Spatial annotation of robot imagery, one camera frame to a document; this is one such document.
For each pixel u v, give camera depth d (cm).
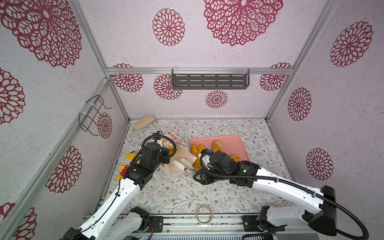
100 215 42
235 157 94
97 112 81
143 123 115
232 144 108
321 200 40
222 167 53
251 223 71
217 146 100
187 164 78
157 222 74
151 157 54
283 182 44
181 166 73
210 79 96
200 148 100
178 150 99
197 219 75
